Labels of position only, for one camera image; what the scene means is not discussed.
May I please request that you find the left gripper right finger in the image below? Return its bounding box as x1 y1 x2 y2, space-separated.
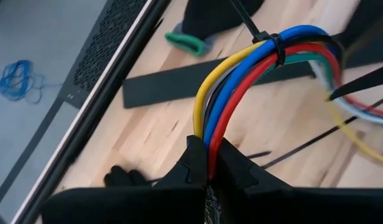
215 138 383 224

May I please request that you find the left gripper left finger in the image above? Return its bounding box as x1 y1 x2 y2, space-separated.
42 135 208 224

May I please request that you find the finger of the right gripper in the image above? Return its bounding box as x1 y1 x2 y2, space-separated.
336 0 383 60
328 63 383 102

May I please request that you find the black glove grey cuff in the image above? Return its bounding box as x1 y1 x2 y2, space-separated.
103 164 152 188

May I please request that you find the black bar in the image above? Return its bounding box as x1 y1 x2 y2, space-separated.
122 40 383 110

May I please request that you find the multicolour wire bundle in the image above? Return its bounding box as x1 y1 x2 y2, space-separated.
192 24 383 181

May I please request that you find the black glove green cuff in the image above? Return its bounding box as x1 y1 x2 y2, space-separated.
164 0 265 57

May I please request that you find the black floor grate mat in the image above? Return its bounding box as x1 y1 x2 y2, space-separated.
59 0 149 110

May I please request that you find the blue coiled cable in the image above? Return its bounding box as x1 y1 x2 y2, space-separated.
0 58 63 105

